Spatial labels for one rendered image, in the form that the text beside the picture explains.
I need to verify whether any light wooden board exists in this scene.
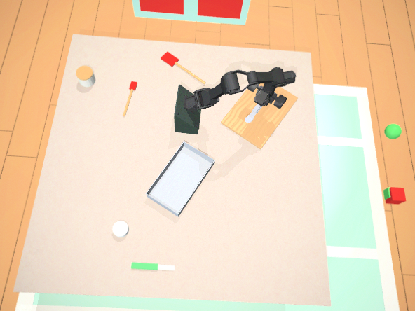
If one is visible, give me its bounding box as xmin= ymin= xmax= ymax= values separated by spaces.
xmin=221 ymin=87 xmax=298 ymax=149

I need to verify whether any red spatula with wooden handle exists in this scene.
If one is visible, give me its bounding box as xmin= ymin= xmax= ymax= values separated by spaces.
xmin=161 ymin=52 xmax=206 ymax=84

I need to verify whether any green and white flat bar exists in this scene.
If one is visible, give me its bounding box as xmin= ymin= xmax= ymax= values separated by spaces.
xmin=131 ymin=262 xmax=175 ymax=270

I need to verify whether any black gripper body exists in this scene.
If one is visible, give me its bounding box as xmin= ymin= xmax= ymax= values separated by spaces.
xmin=247 ymin=84 xmax=287 ymax=109

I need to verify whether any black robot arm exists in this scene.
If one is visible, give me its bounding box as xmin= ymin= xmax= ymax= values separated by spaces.
xmin=184 ymin=67 xmax=296 ymax=113

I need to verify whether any pale grey cylinder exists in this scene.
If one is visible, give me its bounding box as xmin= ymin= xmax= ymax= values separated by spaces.
xmin=113 ymin=221 xmax=129 ymax=237

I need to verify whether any small grey jar with orange lid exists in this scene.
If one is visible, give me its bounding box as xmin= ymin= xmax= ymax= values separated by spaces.
xmin=76 ymin=66 xmax=96 ymax=87

